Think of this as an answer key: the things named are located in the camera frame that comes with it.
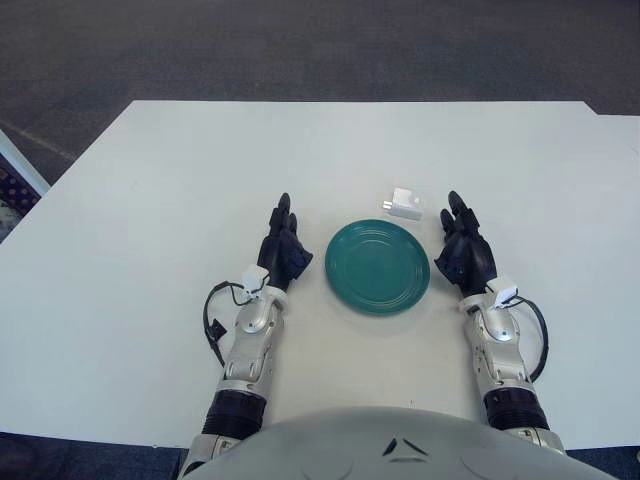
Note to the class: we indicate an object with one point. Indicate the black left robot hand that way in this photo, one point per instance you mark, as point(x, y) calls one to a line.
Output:
point(280, 252)

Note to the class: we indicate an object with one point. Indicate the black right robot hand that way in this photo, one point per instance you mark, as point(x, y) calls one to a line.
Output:
point(467, 255)

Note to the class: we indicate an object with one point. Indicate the white charger block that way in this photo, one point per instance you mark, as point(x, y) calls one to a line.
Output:
point(406, 205)

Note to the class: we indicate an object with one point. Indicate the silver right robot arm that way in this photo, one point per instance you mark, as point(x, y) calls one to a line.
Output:
point(500, 360)

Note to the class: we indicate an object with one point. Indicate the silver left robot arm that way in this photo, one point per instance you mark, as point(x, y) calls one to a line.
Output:
point(250, 345)

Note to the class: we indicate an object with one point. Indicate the teal ceramic plate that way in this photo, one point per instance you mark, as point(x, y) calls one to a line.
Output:
point(377, 267)

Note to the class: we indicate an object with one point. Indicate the white left wrist connector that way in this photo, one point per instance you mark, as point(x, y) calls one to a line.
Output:
point(252, 280)

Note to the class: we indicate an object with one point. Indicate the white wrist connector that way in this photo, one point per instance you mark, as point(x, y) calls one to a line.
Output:
point(502, 289)
point(252, 280)

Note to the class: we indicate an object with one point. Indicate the white right wrist connector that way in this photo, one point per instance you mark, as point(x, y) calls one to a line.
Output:
point(502, 289)

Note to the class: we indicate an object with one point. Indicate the grey robot torso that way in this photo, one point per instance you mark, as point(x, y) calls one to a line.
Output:
point(400, 445)

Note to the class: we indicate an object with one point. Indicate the dark patterned rug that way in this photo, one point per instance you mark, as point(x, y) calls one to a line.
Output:
point(15, 197)

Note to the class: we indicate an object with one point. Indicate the white frame strip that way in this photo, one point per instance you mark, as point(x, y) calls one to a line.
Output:
point(22, 162)

